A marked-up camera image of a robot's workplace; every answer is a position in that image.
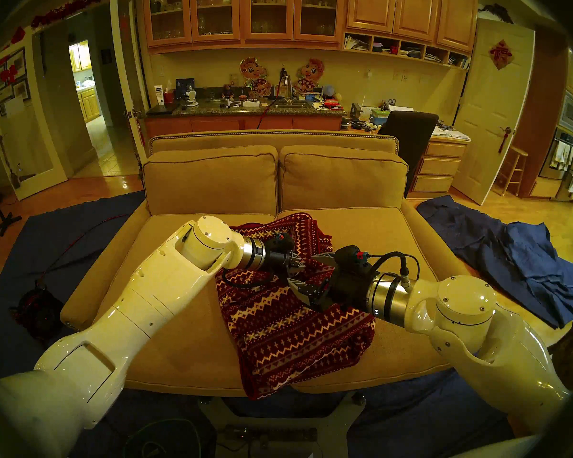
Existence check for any cartoon animal wall decoration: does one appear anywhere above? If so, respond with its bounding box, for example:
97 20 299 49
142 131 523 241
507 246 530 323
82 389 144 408
240 57 273 98
294 58 325 96

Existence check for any green cable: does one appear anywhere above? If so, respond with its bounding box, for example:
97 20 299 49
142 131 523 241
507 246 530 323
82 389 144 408
124 418 202 458

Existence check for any black floor stand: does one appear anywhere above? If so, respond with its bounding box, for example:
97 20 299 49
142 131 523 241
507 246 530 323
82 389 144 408
0 164 23 237

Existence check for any wooden desk with drawers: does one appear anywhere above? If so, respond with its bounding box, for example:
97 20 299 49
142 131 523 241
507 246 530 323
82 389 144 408
407 134 469 199

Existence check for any solid wooden wall cabinet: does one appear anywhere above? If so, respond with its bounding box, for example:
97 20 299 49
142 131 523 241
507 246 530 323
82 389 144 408
346 0 479 54

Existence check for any dark-topped wooden counter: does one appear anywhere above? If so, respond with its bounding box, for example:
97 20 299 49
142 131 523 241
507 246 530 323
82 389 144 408
143 102 347 138

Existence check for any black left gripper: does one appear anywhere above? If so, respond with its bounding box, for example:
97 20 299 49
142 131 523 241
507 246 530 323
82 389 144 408
263 240 307 278

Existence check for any dark plant decoration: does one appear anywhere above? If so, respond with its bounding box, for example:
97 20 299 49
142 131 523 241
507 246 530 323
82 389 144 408
478 3 514 24

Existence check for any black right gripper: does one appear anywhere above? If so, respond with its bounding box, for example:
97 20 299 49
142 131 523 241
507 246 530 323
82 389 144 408
286 251 379 315

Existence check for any large navy floor cloth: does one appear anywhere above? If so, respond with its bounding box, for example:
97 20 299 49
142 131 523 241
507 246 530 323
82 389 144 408
0 191 514 458

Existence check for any white hanging towel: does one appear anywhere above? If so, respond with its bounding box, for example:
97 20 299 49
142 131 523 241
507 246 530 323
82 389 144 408
551 140 573 171

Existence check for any small wooden stool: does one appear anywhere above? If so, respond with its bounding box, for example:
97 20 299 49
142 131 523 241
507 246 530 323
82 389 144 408
496 146 529 198

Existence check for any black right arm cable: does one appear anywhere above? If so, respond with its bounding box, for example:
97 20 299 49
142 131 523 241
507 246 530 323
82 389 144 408
370 251 421 291

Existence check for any yellow sofa seat cushion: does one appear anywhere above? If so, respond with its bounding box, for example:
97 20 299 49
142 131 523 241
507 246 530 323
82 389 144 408
276 207 472 393
84 213 287 397

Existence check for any white mirrored door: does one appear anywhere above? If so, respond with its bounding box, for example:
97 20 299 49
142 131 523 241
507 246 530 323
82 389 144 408
0 32 68 201

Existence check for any crumpled blue blanket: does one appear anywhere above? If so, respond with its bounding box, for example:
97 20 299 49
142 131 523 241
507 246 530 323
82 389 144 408
416 196 573 330

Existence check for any metal sink faucet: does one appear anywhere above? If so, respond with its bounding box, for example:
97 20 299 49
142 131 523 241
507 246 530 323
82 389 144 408
278 68 294 102

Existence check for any yellow-lit kitchen base cabinet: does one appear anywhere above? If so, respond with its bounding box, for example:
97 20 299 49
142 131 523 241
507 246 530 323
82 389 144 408
79 87 102 124

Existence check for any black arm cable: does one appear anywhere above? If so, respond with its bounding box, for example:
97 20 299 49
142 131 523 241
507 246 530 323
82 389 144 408
221 269 275 291
370 251 421 291

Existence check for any yellow fabric sofa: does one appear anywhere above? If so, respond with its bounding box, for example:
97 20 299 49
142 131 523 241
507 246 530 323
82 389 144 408
60 129 488 398

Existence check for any glass-door wooden wall cabinet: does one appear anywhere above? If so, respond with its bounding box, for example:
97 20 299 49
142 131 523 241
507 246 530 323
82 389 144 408
142 0 347 54

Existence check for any yellow sofa back cushion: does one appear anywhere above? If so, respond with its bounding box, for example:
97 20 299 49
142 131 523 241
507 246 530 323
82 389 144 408
142 146 279 217
279 145 409 211

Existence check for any red garland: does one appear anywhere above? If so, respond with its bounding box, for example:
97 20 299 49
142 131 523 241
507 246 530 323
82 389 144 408
31 0 110 29

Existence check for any tall wooden oven cabinet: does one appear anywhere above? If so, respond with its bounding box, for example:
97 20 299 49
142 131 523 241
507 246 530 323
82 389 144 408
513 30 571 199

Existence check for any red patterned knit blanket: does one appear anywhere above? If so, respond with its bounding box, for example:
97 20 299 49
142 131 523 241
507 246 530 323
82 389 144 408
215 213 377 399

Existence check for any dark red cable coil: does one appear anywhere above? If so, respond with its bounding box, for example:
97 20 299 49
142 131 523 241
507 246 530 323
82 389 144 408
10 288 63 343

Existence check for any plain white open door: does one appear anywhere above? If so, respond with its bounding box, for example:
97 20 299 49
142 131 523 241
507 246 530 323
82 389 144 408
110 0 149 164

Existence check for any large black picture frame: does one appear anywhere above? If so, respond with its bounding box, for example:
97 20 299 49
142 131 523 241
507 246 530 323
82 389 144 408
0 47 28 94

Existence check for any stack of papers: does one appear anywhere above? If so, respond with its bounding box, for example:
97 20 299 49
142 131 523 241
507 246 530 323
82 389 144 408
432 125 472 143

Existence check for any wooden cubby shelf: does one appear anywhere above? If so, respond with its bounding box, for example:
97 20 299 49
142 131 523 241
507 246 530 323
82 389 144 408
342 31 472 70

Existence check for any red diamond door ornament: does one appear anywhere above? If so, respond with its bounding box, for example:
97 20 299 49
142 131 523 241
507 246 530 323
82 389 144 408
488 39 515 71

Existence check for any white door with ornament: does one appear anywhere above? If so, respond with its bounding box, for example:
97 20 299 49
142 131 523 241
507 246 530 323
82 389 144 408
453 18 536 206

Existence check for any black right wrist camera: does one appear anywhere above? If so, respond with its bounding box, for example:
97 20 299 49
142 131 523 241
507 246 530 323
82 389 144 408
334 245 369 272

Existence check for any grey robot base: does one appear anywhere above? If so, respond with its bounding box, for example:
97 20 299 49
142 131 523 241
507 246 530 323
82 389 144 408
198 393 366 458

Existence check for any black office chair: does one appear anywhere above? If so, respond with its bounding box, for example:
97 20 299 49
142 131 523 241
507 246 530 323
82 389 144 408
379 111 440 198

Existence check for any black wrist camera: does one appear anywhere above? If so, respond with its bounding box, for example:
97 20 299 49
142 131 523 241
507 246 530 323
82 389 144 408
334 245 369 272
265 231 297 251

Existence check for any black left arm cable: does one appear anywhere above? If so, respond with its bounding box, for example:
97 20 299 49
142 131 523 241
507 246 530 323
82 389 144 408
221 269 275 291

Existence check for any stainless wall oven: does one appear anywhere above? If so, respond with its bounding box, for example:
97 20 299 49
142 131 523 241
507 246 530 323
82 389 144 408
540 91 573 181

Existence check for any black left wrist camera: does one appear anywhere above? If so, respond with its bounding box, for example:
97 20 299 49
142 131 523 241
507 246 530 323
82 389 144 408
265 231 297 251

